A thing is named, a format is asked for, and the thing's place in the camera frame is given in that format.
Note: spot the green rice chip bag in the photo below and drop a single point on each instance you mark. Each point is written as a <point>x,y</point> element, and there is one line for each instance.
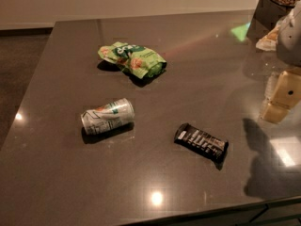
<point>140,61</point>

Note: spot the silver soda can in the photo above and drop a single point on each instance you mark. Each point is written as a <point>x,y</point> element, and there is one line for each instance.
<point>108,117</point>

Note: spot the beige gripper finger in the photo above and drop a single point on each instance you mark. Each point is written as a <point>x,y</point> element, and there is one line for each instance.
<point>283,92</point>

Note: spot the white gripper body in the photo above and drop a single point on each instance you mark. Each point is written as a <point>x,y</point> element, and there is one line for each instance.
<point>290,42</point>

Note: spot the dark rxbar chocolate bar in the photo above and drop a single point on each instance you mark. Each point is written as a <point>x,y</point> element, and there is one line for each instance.
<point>201,142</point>

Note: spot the black box stand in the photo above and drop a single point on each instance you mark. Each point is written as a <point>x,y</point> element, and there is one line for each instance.
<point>265,18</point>

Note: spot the yellow snack packet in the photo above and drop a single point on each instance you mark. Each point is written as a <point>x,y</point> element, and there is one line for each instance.
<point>269,41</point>

